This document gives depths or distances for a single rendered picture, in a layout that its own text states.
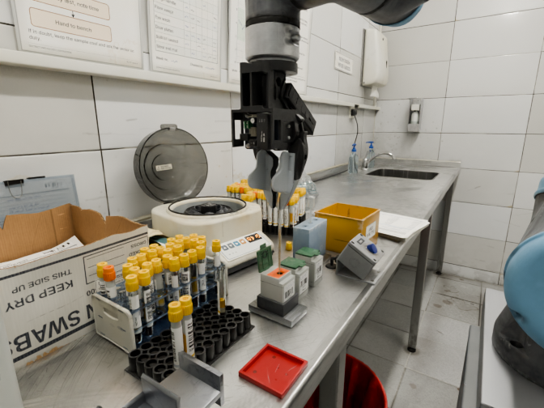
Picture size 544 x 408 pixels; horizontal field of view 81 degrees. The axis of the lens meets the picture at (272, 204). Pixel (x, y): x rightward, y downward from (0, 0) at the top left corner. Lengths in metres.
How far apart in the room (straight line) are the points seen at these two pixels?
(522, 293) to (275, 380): 0.30
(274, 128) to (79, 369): 0.42
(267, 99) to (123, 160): 0.62
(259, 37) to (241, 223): 0.45
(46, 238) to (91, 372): 0.39
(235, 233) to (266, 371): 0.38
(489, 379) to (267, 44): 0.48
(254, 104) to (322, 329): 0.37
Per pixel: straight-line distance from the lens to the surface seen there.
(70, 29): 0.95
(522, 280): 0.31
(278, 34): 0.46
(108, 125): 0.97
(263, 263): 0.57
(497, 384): 0.48
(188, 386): 0.42
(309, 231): 0.71
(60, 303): 0.58
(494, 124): 2.83
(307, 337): 0.55
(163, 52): 1.09
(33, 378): 0.57
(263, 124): 0.44
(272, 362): 0.50
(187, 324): 0.44
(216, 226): 0.73
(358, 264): 0.71
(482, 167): 2.85
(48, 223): 0.84
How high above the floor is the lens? 1.20
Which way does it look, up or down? 14 degrees down
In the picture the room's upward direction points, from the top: straight up
